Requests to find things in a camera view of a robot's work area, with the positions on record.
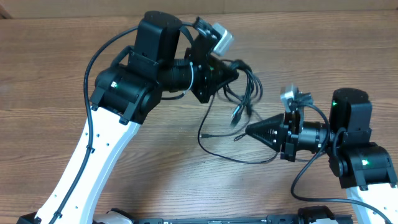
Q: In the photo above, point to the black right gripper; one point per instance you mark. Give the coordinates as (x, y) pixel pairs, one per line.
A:
(275, 124)

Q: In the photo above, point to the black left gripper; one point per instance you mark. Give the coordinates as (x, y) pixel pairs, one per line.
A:
(212, 79)

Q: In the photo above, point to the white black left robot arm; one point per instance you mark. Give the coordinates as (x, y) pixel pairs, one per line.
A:
(168, 55)

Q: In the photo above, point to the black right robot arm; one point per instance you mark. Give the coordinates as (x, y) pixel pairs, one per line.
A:
(365, 170)

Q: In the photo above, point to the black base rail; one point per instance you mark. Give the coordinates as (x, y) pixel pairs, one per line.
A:
(270, 219)

